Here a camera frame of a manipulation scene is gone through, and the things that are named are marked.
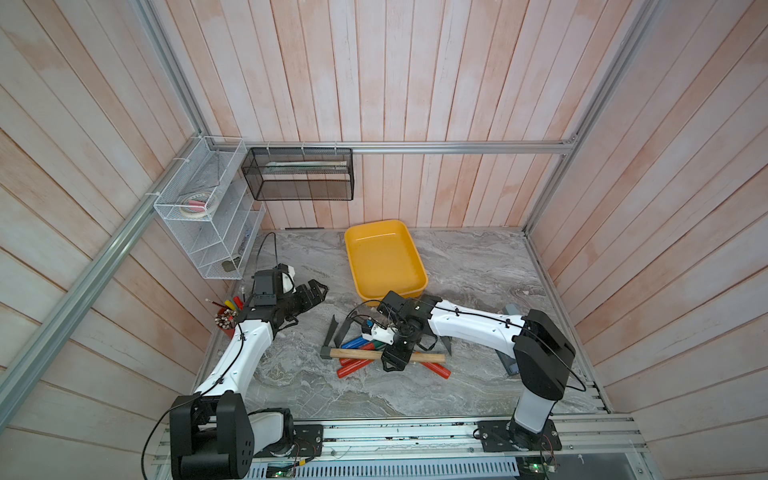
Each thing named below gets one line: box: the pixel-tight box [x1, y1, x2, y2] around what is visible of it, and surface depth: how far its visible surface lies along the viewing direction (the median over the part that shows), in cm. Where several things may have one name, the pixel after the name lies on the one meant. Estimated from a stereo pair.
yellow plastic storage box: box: [344, 220, 428, 307], surface depth 110 cm
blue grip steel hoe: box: [334, 316, 369, 349], surface depth 91 cm
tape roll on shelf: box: [179, 191, 216, 218], surface depth 75 cm
